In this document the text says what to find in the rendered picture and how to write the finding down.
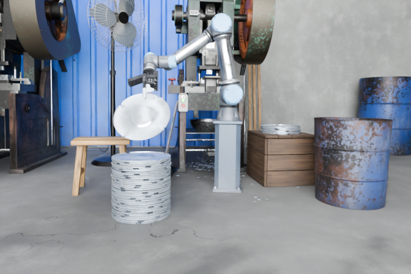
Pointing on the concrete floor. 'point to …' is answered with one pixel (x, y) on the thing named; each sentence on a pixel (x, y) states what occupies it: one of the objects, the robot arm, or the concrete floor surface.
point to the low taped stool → (82, 142)
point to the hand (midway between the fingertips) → (143, 96)
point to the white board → (172, 127)
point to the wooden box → (281, 159)
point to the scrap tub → (351, 161)
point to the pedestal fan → (120, 22)
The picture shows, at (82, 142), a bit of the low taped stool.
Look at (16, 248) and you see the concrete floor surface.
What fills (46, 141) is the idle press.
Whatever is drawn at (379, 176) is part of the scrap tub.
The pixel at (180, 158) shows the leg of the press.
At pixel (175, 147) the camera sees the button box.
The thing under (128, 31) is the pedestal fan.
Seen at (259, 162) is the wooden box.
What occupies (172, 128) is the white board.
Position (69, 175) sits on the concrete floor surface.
